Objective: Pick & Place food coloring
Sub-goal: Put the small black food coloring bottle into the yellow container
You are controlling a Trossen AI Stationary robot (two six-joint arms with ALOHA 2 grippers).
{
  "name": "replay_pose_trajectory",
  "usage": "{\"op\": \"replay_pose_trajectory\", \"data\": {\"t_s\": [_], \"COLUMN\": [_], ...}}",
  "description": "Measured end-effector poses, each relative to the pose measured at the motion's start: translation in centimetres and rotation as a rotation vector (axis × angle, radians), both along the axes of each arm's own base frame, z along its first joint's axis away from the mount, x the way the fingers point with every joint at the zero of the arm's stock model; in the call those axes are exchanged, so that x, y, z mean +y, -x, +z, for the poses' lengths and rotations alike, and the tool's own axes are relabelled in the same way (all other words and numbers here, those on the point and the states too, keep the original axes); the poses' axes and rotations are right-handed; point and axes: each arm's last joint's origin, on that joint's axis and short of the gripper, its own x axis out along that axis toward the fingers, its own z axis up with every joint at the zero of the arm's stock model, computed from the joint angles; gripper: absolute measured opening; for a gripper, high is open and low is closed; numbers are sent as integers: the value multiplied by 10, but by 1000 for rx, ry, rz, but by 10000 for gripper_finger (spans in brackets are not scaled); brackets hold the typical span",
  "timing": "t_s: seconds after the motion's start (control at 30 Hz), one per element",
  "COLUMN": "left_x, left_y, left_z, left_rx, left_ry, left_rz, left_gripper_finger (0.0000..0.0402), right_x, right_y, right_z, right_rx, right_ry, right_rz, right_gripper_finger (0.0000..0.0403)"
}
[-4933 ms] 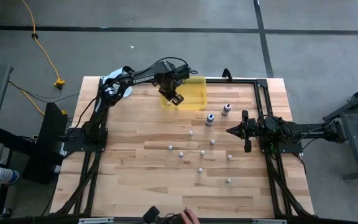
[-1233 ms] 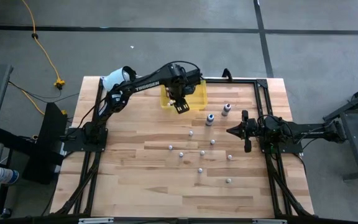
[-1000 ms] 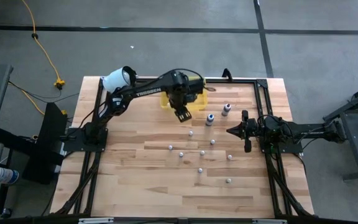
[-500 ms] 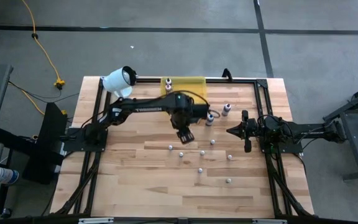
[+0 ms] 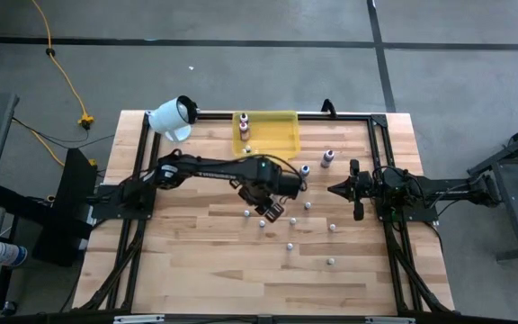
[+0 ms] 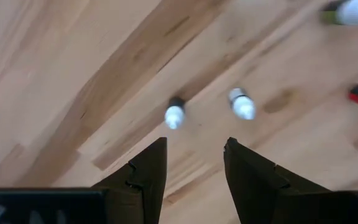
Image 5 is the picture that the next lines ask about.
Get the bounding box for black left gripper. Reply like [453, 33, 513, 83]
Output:
[236, 173, 308, 223]

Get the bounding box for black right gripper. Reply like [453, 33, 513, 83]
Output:
[327, 159, 377, 221]

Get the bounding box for yellow translucent plastic tray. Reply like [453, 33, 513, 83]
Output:
[232, 110, 301, 162]

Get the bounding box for black clamp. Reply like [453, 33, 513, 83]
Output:
[320, 97, 338, 119]

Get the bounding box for white cylindrical projector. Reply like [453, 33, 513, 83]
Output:
[145, 94, 200, 144]

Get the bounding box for dark metal side table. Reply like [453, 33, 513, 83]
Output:
[467, 114, 518, 263]

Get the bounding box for black equipment box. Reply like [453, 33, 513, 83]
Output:
[31, 148, 99, 267]

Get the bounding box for white cylindrical can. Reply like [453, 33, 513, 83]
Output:
[0, 241, 29, 268]

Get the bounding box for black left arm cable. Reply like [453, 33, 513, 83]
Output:
[263, 154, 308, 191]

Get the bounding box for black aluminium table frame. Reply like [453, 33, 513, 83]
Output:
[76, 110, 451, 316]

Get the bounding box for silver bracket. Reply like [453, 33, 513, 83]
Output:
[113, 314, 165, 324]
[365, 316, 416, 324]

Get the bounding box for thin black floor cable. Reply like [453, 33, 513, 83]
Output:
[11, 116, 117, 150]

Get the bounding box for yellow extension cable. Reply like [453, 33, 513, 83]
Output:
[29, 129, 67, 168]
[31, 0, 96, 131]

